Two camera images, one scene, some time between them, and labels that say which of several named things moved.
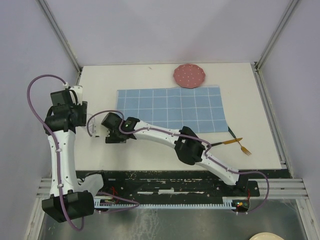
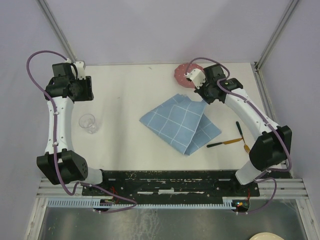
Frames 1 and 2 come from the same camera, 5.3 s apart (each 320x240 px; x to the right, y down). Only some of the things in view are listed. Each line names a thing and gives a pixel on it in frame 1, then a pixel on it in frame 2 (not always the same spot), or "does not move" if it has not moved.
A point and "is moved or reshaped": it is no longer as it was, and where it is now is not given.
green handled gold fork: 243,148 to 246,147
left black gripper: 82,111 to 88,95
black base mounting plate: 170,185 does not move
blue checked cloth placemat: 199,108 is moved or reshaped
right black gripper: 113,139 to 199,91
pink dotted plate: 189,75 does not move
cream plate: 265,236 does not move
